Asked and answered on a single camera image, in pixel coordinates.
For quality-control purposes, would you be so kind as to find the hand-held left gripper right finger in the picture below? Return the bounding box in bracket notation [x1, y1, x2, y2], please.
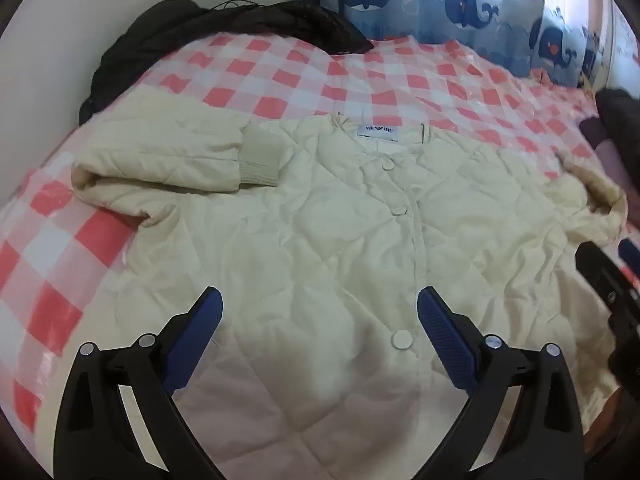
[416, 286, 586, 480]

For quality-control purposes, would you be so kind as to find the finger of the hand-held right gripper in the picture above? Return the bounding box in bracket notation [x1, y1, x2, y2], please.
[618, 239, 640, 267]
[575, 242, 632, 311]

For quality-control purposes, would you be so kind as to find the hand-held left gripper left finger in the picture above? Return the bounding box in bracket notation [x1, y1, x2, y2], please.
[52, 286, 224, 480]

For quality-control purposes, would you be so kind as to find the cream quilted jacket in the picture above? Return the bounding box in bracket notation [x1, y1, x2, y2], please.
[71, 85, 628, 480]

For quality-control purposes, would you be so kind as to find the white wardrobe with tree sticker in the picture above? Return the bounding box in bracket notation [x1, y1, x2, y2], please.
[605, 0, 640, 93]

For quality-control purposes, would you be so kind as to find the red checked bed cover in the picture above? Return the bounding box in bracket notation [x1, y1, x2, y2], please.
[0, 30, 640, 441]

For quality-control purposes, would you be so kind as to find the large black jacket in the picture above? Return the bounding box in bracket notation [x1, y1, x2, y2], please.
[79, 0, 375, 126]

